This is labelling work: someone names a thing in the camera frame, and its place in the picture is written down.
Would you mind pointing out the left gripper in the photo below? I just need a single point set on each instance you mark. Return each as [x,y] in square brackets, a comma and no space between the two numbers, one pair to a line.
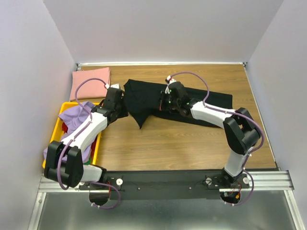
[124,112]

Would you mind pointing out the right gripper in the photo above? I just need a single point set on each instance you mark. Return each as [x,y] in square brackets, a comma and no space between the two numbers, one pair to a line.
[162,106]

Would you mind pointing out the black t-shirt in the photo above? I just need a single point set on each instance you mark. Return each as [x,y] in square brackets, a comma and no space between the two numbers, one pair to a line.
[144,99]

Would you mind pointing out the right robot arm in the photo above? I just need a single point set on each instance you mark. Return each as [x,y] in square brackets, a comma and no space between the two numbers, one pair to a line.
[243,134]

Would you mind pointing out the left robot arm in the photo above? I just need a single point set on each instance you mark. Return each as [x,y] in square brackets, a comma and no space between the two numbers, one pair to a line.
[64,163]

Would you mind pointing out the pink folded t-shirt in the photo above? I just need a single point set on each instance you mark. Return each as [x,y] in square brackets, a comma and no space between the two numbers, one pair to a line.
[93,88]

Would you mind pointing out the lavender t-shirt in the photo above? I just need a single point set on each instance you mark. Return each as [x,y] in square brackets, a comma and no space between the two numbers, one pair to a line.
[74,117]

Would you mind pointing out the yellow plastic bin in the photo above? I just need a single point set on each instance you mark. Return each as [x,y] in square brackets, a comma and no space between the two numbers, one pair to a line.
[54,134]

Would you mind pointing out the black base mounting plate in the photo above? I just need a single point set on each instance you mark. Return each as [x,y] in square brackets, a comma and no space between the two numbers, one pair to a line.
[162,185]

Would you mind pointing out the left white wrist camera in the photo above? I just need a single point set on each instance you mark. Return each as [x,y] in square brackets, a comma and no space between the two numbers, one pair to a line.
[116,86]

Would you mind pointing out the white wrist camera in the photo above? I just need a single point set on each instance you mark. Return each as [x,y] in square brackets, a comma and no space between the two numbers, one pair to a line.
[116,86]
[169,80]

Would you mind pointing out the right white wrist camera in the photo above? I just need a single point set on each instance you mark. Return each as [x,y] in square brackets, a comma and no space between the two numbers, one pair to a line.
[169,80]

